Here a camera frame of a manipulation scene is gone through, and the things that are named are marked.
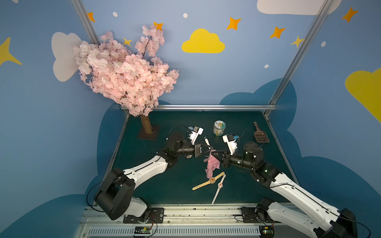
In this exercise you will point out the brown tree base plate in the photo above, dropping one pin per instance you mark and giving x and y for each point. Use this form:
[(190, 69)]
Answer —
[(153, 136)]

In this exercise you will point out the circuit board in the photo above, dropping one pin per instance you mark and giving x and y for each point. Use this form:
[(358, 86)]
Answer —
[(266, 232), (142, 231)]

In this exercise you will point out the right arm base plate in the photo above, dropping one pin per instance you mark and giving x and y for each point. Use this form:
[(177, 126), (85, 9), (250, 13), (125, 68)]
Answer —
[(255, 215)]

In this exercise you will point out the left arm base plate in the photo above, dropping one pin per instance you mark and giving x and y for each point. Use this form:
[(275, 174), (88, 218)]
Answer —
[(154, 215)]

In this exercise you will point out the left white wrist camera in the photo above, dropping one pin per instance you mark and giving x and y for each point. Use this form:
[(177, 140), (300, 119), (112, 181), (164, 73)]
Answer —
[(194, 133)]

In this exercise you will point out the back aluminium frame bar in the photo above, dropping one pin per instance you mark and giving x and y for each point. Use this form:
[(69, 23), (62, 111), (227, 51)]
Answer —
[(215, 108)]

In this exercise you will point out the aluminium frame post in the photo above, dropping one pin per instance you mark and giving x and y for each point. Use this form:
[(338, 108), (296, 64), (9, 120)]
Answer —
[(303, 48), (85, 20)]

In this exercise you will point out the brown litter scoop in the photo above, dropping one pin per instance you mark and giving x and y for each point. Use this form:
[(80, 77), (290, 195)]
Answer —
[(260, 136)]

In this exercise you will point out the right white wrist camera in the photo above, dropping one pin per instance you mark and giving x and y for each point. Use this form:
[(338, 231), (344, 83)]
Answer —
[(231, 142)]

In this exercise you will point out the gold strap watch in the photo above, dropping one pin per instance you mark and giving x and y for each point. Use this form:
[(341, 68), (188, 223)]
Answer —
[(210, 181)]

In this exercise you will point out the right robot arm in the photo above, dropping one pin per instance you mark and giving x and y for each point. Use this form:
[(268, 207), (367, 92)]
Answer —
[(314, 218)]

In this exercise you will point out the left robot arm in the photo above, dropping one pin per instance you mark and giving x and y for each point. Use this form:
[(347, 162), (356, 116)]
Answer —
[(115, 192)]

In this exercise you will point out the white strap watch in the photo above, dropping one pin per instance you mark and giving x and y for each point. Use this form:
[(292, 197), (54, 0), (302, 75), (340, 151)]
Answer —
[(207, 141), (220, 186)]

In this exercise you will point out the right aluminium frame post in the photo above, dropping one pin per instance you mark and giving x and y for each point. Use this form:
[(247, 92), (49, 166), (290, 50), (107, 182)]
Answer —
[(303, 48)]

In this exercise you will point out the pink cloth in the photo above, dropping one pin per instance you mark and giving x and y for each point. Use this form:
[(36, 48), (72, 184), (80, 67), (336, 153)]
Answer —
[(212, 164)]

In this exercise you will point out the pink blossom tree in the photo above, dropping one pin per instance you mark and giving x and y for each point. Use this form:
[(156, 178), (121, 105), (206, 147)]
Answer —
[(132, 80)]

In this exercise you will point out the aluminium front rail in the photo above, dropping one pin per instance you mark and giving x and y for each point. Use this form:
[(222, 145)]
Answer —
[(184, 221)]

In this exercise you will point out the jar with sunflower lid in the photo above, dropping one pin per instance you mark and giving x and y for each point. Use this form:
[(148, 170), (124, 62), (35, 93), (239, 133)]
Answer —
[(219, 128)]

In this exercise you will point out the left aluminium frame post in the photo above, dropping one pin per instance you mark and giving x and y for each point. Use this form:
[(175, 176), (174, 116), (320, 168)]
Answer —
[(85, 20)]

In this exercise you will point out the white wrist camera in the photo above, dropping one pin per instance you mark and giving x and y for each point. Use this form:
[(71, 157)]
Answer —
[(231, 142), (194, 133)]

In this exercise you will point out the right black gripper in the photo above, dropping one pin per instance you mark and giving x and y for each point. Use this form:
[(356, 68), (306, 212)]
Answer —
[(224, 157)]

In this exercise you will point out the right circuit board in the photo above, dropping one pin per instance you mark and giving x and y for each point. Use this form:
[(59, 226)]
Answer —
[(266, 232)]

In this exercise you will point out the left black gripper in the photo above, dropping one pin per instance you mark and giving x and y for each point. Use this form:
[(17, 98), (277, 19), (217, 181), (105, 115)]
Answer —
[(198, 150)]

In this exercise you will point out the left circuit board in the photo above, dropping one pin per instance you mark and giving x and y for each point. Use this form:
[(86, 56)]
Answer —
[(142, 231)]

